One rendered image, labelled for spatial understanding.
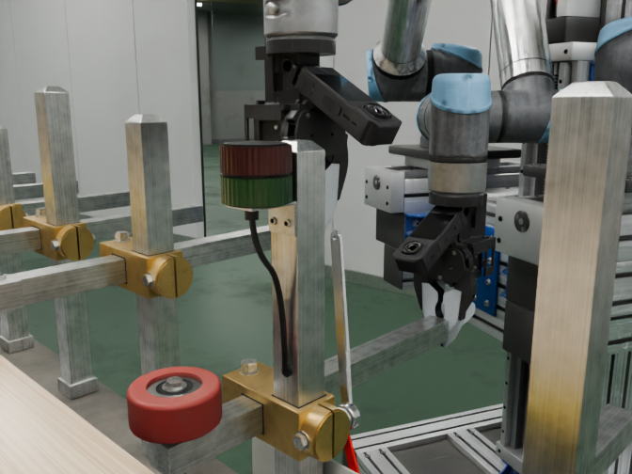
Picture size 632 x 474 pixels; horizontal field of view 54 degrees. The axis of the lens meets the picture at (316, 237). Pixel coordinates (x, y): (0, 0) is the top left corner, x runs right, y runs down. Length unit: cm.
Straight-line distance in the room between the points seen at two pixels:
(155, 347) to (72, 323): 25
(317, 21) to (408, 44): 72
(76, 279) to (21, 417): 23
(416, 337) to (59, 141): 56
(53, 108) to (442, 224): 56
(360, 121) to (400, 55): 79
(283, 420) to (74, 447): 19
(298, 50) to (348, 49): 323
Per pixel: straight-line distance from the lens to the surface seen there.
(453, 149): 80
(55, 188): 96
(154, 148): 73
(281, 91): 65
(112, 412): 98
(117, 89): 559
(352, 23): 384
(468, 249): 83
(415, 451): 180
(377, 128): 56
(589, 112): 39
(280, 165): 49
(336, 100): 59
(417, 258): 75
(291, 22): 62
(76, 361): 103
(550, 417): 44
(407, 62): 138
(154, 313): 76
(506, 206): 103
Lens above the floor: 115
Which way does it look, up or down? 13 degrees down
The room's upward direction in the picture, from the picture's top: straight up
